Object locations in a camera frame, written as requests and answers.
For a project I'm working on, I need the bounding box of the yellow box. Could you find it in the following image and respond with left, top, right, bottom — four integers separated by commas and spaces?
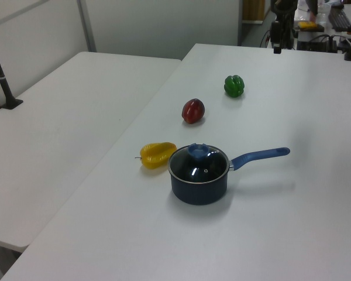
298, 20, 317, 32

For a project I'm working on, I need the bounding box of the red apple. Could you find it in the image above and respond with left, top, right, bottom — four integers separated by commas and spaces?
181, 98, 206, 125

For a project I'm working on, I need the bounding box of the yellow starfruit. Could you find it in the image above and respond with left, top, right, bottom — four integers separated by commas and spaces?
135, 142, 178, 170

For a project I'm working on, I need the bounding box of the glass lid with blue knob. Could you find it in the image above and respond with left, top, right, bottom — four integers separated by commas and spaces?
167, 142, 230, 185

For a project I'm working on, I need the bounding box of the dark blue saucepan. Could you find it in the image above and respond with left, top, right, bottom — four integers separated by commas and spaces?
168, 147, 291, 206

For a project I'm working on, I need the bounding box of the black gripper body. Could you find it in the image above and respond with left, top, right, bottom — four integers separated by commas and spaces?
270, 13, 295, 45

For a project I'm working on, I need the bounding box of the black keyboard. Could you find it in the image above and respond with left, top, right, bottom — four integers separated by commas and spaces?
328, 8, 351, 30

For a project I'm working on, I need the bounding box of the black pole stand with base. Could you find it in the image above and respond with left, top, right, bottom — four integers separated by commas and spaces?
0, 29, 24, 111

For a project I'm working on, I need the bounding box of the wooden cabinet panel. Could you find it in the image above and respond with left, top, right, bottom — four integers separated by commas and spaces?
242, 0, 266, 23

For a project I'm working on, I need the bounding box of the green bell pepper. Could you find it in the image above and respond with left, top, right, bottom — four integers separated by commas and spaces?
223, 75, 246, 98

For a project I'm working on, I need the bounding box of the black equipment with cables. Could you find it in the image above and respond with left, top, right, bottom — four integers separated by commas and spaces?
296, 34, 340, 54

